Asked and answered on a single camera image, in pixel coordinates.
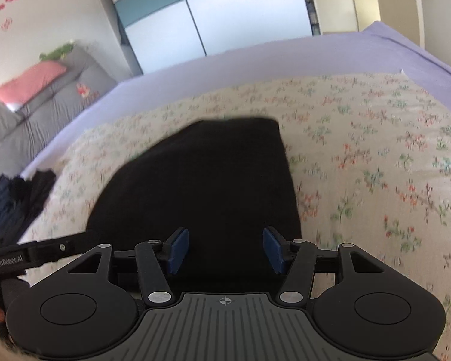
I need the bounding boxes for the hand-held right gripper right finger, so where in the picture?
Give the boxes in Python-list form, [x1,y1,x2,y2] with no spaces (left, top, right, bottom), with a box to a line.
[262,226,395,307]

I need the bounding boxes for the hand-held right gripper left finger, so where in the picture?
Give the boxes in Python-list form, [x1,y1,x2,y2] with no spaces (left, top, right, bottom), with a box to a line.
[56,227,189,307]

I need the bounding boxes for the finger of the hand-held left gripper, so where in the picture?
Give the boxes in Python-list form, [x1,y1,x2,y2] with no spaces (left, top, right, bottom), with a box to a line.
[27,231,100,264]

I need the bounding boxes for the black pants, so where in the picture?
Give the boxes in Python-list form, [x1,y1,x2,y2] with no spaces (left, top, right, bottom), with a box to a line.
[86,117,302,283]

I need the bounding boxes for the dark blue clothes pile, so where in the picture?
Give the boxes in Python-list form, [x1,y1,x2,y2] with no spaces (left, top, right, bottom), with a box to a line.
[0,169,57,249]

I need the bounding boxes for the floral blanket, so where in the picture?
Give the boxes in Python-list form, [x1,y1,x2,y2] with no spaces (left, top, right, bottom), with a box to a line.
[17,71,451,361]

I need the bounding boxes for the grey headboard cushion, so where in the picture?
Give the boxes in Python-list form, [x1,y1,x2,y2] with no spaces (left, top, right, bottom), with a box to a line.
[0,47,118,197]

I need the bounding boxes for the pink pillow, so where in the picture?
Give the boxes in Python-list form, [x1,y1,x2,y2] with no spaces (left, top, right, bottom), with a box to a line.
[0,60,68,113]

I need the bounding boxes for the purple bed sheet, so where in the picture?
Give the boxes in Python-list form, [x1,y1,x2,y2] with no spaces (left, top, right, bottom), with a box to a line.
[20,20,451,181]

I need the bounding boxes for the green plush toy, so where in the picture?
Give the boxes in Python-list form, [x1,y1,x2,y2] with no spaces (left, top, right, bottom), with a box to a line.
[39,43,76,61]

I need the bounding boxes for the white and blue wardrobe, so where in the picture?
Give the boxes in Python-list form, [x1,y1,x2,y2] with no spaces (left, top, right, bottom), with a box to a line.
[98,0,317,76]

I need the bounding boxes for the dark narrow shelf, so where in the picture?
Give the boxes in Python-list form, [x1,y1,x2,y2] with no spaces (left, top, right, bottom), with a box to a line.
[298,0,321,37]

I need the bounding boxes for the cream door with silver handle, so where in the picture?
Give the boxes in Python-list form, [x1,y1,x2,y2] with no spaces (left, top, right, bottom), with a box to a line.
[337,0,377,33]

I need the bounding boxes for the cream door with black handle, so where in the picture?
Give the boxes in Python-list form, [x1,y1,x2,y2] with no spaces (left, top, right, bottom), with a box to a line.
[372,0,426,50]

